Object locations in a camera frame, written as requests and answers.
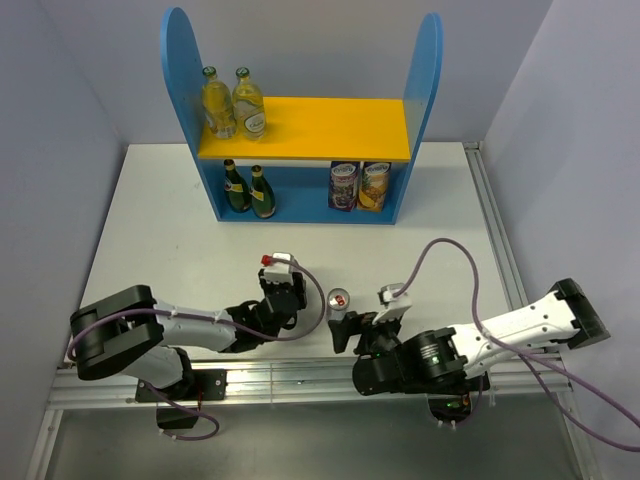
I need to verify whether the clear water bottle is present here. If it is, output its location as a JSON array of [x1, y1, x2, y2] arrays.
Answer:
[[232, 67, 266, 140], [201, 66, 236, 140]]

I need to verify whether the blue and yellow shelf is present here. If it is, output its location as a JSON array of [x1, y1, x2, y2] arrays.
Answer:
[[160, 7, 444, 225]]

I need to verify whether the purple juice carton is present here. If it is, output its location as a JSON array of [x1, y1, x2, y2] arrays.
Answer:
[[328, 161, 360, 211]]

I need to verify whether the aluminium mounting rail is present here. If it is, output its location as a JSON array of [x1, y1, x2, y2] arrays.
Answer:
[[45, 358, 571, 410]]

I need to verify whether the aluminium side rail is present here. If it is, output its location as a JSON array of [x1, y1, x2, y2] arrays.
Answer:
[[463, 142, 529, 309]]

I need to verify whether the green glass bottle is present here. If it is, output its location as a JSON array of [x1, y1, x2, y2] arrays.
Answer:
[[250, 165, 276, 219], [223, 159, 251, 213]]

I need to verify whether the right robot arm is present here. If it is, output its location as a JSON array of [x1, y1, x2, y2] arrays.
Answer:
[[328, 279, 610, 396]]

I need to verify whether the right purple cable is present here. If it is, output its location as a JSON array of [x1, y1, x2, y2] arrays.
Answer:
[[394, 237, 640, 451]]

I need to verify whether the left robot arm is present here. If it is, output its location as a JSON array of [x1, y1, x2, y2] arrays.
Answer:
[[70, 268, 307, 399]]

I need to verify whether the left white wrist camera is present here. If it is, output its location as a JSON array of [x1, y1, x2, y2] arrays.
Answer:
[[260, 252, 298, 284]]

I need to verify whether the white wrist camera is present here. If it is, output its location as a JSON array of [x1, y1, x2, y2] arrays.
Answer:
[[373, 283, 412, 324], [260, 252, 298, 284]]

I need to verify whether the yellow pineapple juice carton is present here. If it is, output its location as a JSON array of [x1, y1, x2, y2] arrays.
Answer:
[[357, 161, 391, 212]]

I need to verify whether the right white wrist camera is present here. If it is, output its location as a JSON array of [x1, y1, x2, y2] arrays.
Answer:
[[373, 283, 412, 324]]

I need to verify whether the Red Bull can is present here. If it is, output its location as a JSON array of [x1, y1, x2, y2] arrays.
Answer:
[[326, 288, 350, 322]]

